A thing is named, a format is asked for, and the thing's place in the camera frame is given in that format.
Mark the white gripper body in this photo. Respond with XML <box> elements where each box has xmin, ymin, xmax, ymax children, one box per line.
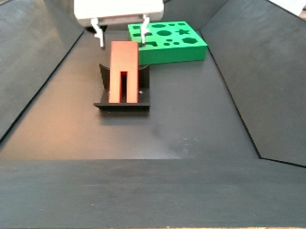
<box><xmin>73</xmin><ymin>0</ymin><xmax>164</xmax><ymax>28</ymax></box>

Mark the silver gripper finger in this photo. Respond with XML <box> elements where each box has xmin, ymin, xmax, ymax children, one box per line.
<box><xmin>140</xmin><ymin>14</ymin><xmax>149</xmax><ymax>46</ymax></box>
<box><xmin>90</xmin><ymin>18</ymin><xmax>104</xmax><ymax>48</ymax></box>

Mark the red double-square block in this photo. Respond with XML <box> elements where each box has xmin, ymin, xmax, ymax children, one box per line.
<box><xmin>108</xmin><ymin>41</ymin><xmax>138</xmax><ymax>103</ymax></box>

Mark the green shape-sorting board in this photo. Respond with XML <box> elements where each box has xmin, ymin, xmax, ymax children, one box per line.
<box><xmin>128</xmin><ymin>21</ymin><xmax>208</xmax><ymax>65</ymax></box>

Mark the black curved holder stand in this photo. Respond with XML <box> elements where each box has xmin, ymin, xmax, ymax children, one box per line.
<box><xmin>93</xmin><ymin>64</ymin><xmax>150</xmax><ymax>112</ymax></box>

